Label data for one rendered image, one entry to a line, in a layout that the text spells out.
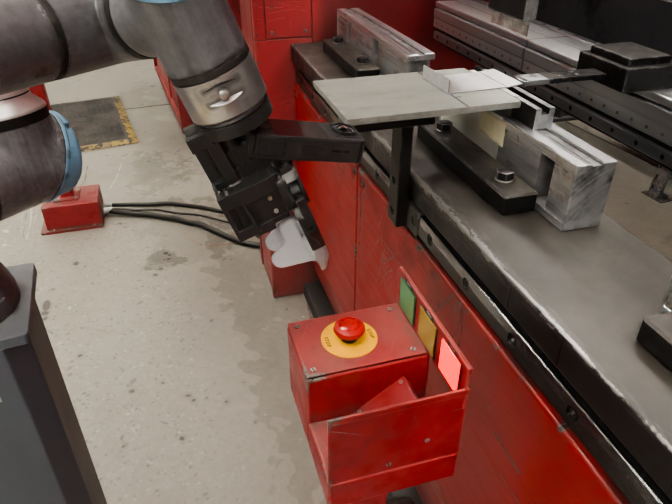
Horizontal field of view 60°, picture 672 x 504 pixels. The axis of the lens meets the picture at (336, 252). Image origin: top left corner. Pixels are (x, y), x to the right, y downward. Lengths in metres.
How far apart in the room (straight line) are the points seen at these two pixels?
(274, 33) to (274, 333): 0.93
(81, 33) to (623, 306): 0.60
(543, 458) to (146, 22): 0.62
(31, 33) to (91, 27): 0.05
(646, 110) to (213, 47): 0.76
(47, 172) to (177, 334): 1.21
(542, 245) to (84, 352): 1.57
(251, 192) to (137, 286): 1.73
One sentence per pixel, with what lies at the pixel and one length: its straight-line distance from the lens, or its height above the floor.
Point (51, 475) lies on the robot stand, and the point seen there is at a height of 0.50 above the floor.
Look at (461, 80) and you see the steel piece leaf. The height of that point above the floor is 1.00.
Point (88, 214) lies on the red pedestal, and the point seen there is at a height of 0.06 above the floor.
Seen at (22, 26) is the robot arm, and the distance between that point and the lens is 0.54.
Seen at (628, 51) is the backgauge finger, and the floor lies 1.03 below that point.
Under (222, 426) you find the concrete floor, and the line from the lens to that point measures 1.70.
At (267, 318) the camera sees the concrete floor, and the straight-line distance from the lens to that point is 2.02.
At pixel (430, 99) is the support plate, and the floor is 1.00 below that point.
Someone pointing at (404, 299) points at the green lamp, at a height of 0.81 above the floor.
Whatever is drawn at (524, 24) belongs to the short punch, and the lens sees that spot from 0.93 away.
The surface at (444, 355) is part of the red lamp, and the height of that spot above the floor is 0.82.
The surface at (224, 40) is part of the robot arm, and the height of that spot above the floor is 1.16.
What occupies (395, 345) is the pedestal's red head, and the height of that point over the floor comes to 0.78.
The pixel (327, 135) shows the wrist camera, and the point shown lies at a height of 1.06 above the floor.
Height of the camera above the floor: 1.28
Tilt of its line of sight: 33 degrees down
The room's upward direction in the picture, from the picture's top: straight up
